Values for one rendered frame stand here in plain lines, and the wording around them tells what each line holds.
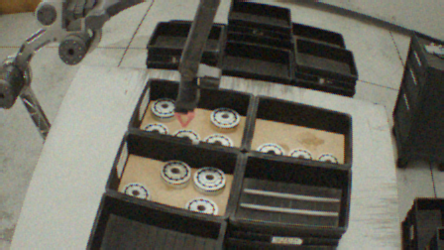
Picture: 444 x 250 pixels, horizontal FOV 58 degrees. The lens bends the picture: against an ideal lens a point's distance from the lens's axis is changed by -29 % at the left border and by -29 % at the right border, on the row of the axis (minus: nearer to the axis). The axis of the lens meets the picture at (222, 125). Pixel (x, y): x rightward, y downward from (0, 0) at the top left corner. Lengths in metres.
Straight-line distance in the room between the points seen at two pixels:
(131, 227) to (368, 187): 0.99
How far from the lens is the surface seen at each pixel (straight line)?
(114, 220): 1.66
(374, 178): 2.12
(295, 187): 1.81
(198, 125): 1.98
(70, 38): 1.86
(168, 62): 2.87
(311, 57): 3.09
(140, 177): 1.79
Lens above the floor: 2.15
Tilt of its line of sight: 41 degrees down
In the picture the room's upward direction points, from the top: 6 degrees clockwise
